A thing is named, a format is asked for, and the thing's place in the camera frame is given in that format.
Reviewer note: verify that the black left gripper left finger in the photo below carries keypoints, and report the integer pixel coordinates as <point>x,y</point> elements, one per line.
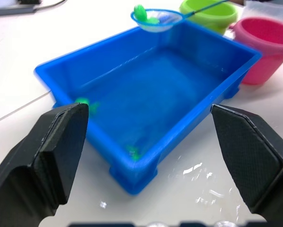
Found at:
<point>37,170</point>

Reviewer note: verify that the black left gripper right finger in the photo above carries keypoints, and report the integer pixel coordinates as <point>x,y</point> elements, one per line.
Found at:
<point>257,160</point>

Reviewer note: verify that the blue toy fishing net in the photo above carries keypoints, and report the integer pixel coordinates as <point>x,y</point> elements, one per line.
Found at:
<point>155,28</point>

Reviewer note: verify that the green toy fish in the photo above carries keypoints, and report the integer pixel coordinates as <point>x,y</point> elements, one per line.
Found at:
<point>134,153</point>
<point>141,14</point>
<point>93,105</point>

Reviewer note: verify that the pink plastic bucket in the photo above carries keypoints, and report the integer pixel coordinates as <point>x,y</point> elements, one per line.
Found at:
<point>262,54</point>

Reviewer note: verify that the blue plastic tub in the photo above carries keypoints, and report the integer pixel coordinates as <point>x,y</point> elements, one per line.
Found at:
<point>155,94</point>

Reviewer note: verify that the green plastic bucket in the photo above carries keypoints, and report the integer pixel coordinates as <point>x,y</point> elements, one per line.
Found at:
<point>210,20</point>

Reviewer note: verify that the black box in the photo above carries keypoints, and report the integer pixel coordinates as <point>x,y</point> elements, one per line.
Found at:
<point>30,1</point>

